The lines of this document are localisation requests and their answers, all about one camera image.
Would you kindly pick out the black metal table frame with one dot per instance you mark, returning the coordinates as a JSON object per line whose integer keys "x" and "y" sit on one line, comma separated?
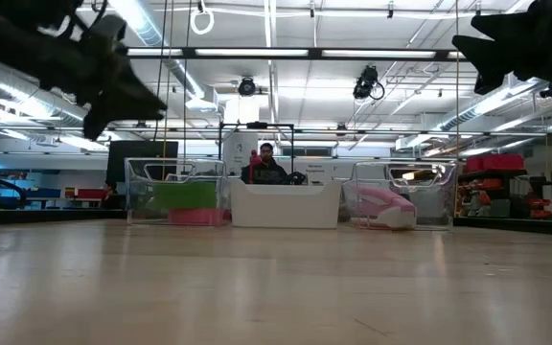
{"x": 41, "y": 215}

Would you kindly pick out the red tape roll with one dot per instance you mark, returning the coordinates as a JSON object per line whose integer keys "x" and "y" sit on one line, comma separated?
{"x": 194, "y": 216}

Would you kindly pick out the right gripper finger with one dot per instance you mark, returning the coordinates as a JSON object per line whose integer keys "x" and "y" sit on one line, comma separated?
{"x": 491, "y": 62}
{"x": 515, "y": 28}

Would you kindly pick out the large green tape roll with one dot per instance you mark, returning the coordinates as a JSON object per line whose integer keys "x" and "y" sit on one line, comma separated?
{"x": 185, "y": 195}

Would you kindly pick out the black ceiling camera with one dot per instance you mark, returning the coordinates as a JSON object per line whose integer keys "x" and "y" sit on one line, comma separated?
{"x": 246, "y": 87}

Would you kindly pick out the black screen panel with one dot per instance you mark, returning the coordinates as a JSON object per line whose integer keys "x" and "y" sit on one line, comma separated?
{"x": 137, "y": 160}

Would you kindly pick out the black overhead light bar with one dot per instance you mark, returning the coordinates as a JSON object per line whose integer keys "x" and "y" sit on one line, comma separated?
{"x": 314, "y": 53}

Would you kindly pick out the person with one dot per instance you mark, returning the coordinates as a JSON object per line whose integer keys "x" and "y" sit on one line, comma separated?
{"x": 266, "y": 170}

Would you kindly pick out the red storage bin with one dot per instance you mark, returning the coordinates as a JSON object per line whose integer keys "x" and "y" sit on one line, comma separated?
{"x": 496, "y": 163}

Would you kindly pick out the silver ventilation duct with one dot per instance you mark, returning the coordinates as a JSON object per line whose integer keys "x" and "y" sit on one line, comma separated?
{"x": 154, "y": 31}

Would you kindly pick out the red plastic object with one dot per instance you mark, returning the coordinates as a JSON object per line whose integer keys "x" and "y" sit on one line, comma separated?
{"x": 255, "y": 165}

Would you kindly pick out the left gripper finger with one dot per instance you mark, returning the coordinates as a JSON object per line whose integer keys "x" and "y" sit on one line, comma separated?
{"x": 95, "y": 122}
{"x": 132, "y": 100}

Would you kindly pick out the black shelf rack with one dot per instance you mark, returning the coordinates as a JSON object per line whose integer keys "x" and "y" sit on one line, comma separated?
{"x": 491, "y": 175}

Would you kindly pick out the clear plastic bin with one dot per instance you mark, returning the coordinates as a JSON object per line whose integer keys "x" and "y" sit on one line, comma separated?
{"x": 439, "y": 201}
{"x": 137, "y": 191}

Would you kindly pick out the pink stapler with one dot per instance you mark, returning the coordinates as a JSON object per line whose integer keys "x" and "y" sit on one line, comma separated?
{"x": 381, "y": 203}

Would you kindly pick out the black square frame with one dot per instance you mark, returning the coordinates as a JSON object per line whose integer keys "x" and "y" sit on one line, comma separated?
{"x": 257, "y": 125}

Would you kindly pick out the white plastic bin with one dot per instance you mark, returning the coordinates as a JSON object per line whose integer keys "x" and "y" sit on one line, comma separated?
{"x": 285, "y": 206}

